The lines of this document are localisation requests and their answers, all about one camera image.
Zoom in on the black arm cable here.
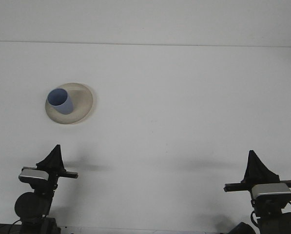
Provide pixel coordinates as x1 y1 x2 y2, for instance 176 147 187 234
10 218 23 229
251 201 291 226

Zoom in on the pale round plate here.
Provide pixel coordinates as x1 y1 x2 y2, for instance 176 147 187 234
45 82 97 125

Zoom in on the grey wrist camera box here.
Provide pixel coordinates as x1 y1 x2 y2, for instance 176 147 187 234
251 183 291 202
18 168 50 182

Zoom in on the pale blue cup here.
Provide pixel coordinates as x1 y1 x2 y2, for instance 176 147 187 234
47 88 75 115

